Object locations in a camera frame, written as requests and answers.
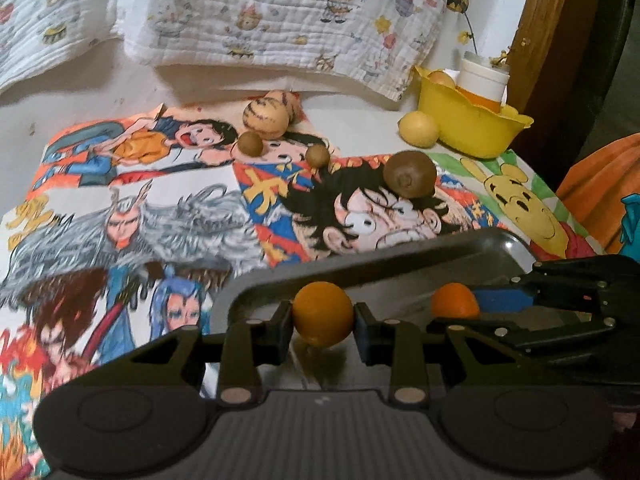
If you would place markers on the large brown kiwi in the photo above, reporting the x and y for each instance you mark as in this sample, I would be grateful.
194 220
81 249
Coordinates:
410 174

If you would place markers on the small orange tangerine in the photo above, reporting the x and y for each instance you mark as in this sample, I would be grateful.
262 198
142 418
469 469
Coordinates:
454 300
323 314

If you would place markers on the orange dress painting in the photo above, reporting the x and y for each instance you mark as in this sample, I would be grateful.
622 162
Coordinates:
602 191

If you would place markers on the small brown kiwi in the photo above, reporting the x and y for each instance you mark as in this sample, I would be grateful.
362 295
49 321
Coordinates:
250 144
317 156

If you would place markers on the yellow lemon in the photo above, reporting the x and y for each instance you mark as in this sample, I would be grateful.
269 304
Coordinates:
418 129

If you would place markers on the dried flower twig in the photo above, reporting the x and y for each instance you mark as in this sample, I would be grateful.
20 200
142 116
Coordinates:
472 37

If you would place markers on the colourful anime drawings mat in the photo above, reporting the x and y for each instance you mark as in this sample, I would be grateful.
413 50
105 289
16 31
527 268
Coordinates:
134 225

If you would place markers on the striped pepino melon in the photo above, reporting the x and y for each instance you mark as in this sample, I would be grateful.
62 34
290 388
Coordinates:
266 116
291 102

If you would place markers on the wooden door frame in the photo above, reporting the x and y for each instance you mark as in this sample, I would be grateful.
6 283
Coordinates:
545 54

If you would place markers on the grey metal baking tray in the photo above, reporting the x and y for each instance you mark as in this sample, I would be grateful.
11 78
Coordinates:
396 282

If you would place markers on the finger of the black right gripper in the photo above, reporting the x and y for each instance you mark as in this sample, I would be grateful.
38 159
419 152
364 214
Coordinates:
608 334
593 284

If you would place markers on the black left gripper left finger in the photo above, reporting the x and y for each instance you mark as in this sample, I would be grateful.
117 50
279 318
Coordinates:
147 412

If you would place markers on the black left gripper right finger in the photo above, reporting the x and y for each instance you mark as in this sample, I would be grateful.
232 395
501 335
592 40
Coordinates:
489 402

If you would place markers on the yellow plastic bowl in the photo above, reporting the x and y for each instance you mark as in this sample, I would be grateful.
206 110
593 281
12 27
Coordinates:
468 128

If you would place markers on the white and orange cup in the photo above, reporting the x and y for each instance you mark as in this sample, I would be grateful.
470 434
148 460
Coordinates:
482 82

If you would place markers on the white cartoon print blanket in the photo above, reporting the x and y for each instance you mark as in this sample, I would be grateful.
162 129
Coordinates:
373 42

